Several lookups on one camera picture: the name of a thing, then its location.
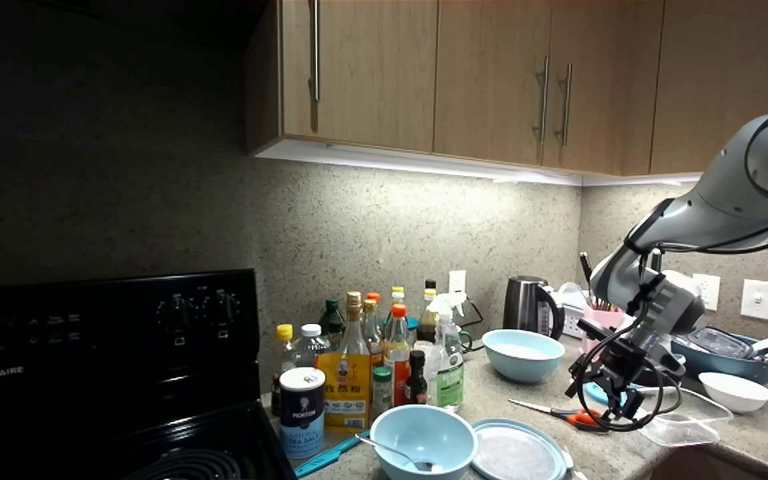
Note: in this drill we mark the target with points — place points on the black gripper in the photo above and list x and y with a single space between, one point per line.
631 354

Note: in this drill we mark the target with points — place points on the small green lid jar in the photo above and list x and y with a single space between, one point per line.
383 390

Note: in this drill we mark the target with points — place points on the large light blue bowl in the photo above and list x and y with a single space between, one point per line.
524 354

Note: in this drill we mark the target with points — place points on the clear plastic container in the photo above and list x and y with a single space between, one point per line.
681 430

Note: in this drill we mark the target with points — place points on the black electric kettle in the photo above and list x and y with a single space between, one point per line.
527 308

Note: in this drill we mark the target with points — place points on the small white bowl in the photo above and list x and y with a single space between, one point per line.
736 390

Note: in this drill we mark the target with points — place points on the blue dish tray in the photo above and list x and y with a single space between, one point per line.
735 350

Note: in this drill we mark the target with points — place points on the white spray bottle green label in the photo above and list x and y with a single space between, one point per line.
448 362

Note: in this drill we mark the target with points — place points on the small light blue bowl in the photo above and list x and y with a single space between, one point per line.
425 441

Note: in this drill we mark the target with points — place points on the small dark sauce bottle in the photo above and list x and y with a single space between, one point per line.
416 380

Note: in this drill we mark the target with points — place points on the orange cap red sauce bottle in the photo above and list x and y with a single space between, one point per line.
397 350

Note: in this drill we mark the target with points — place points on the metal spoon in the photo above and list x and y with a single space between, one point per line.
397 452

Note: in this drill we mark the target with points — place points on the tall yellow cap bottle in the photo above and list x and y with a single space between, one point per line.
397 293

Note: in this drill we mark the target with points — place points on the orange cap amber bottle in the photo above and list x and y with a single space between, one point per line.
372 320

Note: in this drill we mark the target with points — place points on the yellow label oil bottle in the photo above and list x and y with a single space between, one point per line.
347 388

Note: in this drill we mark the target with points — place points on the dark green glass bottle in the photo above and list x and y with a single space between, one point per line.
331 320

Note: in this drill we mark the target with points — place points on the teal flat utensil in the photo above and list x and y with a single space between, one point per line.
327 453

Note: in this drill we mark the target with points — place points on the under cabinet light strip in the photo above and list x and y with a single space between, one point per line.
419 162

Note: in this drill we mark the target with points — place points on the white cap clear bottle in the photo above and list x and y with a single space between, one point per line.
313 342

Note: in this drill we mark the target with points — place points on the dark blue salt canister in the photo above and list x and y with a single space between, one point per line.
303 408

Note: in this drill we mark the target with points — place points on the yellow cap clear bottle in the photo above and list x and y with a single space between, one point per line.
287 346

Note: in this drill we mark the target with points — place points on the black kitchen stove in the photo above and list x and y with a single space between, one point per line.
107 373

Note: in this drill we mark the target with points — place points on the white wall outlet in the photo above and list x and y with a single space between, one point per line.
456 281
708 290

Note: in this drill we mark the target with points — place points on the wooden wall cabinets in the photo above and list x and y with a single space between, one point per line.
400 70

